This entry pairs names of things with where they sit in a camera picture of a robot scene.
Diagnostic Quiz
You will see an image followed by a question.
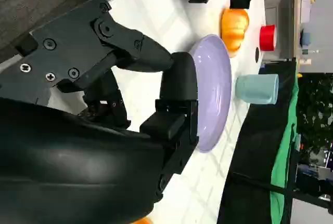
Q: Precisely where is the green foliage wall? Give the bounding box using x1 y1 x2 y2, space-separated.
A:
296 72 333 157

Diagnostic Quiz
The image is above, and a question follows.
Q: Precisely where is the black metal bar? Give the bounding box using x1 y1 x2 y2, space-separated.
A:
231 172 333 209

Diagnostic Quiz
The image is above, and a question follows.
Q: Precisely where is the green cloth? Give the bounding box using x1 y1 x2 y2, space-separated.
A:
269 72 300 224

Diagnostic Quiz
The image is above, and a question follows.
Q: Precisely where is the black cloth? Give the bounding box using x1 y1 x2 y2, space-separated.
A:
217 61 299 224

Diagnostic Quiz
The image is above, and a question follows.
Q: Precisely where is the grey cabinet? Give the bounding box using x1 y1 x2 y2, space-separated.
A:
262 0 294 61

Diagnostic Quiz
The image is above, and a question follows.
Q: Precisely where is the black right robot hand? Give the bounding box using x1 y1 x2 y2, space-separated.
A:
0 0 201 224

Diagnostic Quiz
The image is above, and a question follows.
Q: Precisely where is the pale green mug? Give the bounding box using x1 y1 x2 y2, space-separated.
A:
235 74 280 104

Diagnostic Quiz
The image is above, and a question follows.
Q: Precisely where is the lilac plate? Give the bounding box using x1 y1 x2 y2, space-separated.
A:
188 34 232 154

